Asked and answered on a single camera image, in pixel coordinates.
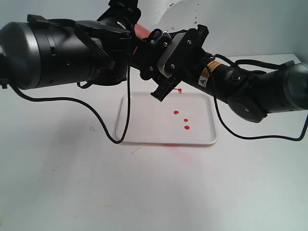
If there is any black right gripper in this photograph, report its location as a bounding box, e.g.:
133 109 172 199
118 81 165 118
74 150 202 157
132 29 231 101

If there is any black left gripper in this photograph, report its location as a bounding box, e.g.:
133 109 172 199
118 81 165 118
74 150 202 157
97 0 141 38

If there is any red sauce squeeze bottle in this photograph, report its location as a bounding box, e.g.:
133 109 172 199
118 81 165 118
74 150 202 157
134 24 151 39

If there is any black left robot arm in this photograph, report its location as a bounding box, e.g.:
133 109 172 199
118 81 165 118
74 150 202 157
0 0 141 90

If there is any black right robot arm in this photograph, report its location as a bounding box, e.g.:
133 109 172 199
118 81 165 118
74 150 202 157
132 25 308 123

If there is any white rectangular tray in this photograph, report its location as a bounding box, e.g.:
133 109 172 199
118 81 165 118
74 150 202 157
115 92 218 145

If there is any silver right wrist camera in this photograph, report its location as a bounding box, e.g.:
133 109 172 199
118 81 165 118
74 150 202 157
157 25 209 78

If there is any black right camera cable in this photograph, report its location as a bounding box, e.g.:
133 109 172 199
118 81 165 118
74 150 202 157
204 54 308 141

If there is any black camera cable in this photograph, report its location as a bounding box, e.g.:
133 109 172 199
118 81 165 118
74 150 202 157
204 54 308 141
0 21 135 144

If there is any black left camera cable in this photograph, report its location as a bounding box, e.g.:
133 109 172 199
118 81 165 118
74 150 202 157
0 21 135 144

